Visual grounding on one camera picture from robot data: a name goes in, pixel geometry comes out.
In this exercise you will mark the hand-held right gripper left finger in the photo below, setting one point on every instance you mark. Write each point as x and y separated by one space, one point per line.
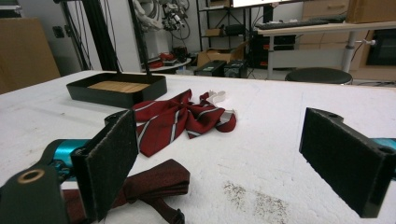
109 161

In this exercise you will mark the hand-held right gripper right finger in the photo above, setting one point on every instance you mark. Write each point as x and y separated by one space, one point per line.
345 158

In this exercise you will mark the dark red bow tie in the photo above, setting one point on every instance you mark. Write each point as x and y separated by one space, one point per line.
158 180

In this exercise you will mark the black rack with wooden tray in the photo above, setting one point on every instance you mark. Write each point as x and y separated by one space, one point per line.
102 96

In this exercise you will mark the red striped bow tie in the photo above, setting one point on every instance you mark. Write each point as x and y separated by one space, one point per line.
169 121

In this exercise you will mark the round black stool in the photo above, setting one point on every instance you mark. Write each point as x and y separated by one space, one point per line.
317 75

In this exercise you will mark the round white table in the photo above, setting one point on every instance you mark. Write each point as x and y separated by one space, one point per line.
171 66

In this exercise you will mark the black box under desk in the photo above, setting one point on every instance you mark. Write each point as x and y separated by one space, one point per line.
384 46

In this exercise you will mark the black metal stand column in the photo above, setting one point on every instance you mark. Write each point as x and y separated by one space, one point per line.
99 34

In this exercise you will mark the black case with red label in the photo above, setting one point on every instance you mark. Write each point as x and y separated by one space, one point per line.
277 46

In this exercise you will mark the black computer case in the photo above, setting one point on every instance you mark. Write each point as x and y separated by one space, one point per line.
209 68
236 69

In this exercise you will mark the large brown cardboard sheet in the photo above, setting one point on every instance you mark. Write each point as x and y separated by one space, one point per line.
25 53

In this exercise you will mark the black keyboard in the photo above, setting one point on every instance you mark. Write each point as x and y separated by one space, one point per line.
295 23

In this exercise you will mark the open cardboard box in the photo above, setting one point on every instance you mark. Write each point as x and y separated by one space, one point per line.
214 56

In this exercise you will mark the cardboard box on desk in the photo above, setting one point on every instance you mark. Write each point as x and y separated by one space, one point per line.
373 11

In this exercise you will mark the computer monitor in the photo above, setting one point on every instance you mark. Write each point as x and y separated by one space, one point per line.
264 2

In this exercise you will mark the black metal shelf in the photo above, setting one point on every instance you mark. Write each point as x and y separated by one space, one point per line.
218 18

